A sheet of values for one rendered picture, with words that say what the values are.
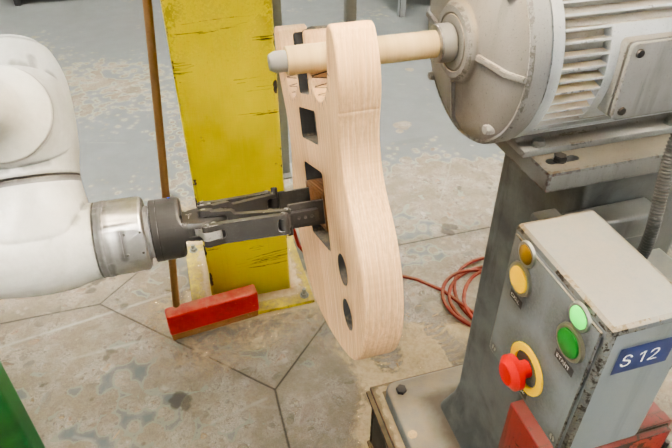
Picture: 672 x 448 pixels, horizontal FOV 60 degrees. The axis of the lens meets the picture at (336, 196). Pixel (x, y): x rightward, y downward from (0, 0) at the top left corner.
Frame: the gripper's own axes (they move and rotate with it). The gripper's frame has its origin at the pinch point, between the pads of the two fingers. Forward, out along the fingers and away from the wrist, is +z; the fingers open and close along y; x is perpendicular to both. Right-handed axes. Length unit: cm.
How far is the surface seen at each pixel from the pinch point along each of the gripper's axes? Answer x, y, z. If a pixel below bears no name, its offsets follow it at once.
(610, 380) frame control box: -13.7, 29.7, 20.1
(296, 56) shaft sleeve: 18.6, 6.6, -1.6
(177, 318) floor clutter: -59, -109, -26
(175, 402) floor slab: -77, -92, -29
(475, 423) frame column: -61, -28, 35
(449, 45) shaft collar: 18.0, 7.4, 16.3
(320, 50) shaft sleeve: 18.9, 6.5, 1.2
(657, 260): -16, 4, 49
